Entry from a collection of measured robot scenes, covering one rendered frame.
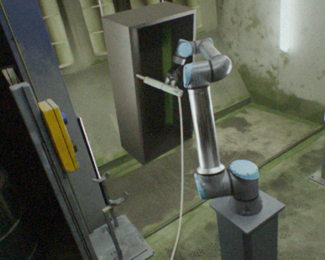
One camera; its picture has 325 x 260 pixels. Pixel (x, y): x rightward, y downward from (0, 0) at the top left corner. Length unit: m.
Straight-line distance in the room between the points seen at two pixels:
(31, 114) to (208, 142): 0.87
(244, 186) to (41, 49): 1.23
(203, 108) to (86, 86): 2.23
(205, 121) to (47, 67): 0.83
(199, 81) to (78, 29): 2.29
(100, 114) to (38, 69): 1.97
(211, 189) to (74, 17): 2.55
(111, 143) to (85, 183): 1.62
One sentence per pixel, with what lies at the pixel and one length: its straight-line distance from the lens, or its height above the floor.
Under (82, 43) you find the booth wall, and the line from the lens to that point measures 3.57.
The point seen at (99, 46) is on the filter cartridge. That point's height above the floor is 1.35.
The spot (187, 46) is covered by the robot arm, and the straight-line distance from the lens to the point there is 2.03.
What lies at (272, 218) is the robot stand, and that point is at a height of 0.60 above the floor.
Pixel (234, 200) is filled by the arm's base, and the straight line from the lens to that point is 1.74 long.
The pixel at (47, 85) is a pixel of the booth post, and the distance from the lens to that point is 1.58.
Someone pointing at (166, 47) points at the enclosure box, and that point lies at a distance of 2.69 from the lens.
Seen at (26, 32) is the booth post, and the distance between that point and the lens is 1.54.
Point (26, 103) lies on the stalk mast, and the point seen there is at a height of 1.58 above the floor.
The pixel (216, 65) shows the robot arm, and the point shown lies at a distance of 1.50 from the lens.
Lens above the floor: 1.87
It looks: 27 degrees down
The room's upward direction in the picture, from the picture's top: 11 degrees counter-clockwise
